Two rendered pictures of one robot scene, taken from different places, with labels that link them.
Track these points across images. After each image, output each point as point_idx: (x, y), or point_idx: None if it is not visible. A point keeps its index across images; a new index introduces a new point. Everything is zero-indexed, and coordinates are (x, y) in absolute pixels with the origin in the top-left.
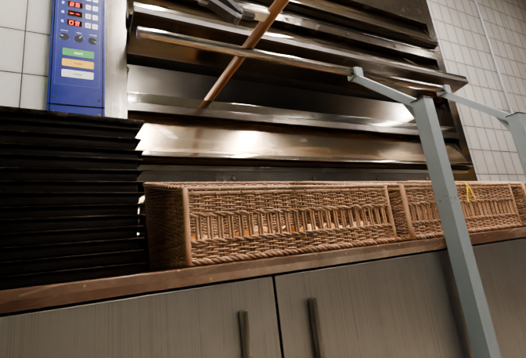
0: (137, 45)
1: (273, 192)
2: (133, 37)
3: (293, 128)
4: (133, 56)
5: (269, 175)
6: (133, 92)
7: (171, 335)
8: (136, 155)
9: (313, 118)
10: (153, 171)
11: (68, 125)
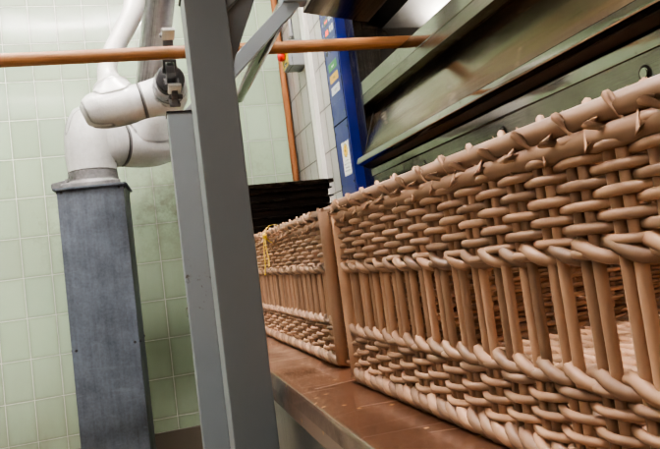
0: (355, 16)
1: None
2: (341, 17)
3: (489, 19)
4: (383, 11)
5: (452, 145)
6: (362, 81)
7: None
8: None
9: None
10: (382, 173)
11: None
